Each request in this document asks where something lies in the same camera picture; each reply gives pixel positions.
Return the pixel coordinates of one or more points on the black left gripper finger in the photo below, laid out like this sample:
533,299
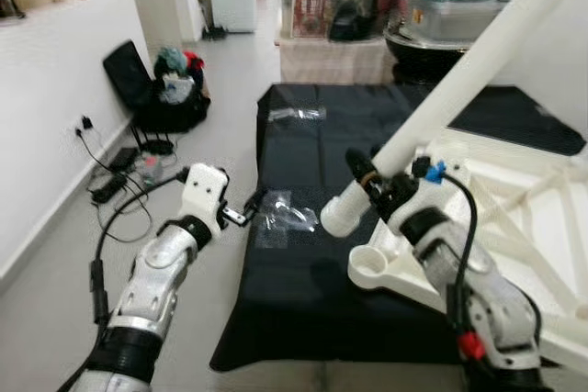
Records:
252,207

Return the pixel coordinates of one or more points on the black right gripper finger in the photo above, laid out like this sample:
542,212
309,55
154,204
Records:
362,168

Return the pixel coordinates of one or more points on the white plastic table leg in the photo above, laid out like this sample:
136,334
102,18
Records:
478,61

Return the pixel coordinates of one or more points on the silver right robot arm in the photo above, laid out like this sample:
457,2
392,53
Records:
459,273

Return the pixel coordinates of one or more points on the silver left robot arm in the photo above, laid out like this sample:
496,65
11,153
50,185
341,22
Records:
156,273

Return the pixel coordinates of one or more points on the yellow rubber band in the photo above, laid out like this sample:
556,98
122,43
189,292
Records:
373,182

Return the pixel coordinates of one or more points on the crumpled clear plastic bag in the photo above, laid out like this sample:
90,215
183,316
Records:
285,218

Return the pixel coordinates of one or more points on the flat clear plastic strip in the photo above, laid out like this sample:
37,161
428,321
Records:
297,113

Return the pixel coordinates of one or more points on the grey charger with red label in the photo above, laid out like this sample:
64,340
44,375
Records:
150,170

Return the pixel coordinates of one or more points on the flat black router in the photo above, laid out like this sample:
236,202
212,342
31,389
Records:
156,146

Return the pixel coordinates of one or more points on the beige cloth covered table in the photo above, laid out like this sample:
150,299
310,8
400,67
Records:
331,61

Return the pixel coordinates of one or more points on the black power adapter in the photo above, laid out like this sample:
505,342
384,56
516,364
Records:
123,159

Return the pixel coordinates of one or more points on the black power strip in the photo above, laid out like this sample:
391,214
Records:
107,189

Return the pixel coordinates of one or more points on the black cloth cover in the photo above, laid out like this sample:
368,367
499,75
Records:
303,319

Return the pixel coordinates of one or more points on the black wok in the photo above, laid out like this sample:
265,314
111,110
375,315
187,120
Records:
423,57

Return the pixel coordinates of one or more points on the white plastic bag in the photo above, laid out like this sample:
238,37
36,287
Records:
176,89

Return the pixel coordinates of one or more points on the white plastic table top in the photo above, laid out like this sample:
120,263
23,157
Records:
524,254

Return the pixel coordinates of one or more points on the red cloth item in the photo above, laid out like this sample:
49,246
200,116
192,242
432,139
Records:
193,60

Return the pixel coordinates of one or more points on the teal plush toy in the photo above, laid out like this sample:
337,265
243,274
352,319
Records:
169,60

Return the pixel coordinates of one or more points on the clear plastic storage box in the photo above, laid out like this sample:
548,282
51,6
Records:
450,20

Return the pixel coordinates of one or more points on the black mop head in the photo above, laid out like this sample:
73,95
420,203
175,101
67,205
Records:
214,33

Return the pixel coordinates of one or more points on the open black suitcase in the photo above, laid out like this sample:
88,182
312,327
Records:
124,71

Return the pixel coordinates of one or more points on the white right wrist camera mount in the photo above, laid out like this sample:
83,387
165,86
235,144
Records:
432,199

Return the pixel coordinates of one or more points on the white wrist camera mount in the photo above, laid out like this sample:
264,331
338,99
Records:
204,188
432,199

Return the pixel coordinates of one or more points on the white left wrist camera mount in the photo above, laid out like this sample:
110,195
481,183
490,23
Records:
204,188

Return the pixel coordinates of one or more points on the wall socket with black plugs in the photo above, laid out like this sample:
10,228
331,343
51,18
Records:
84,124

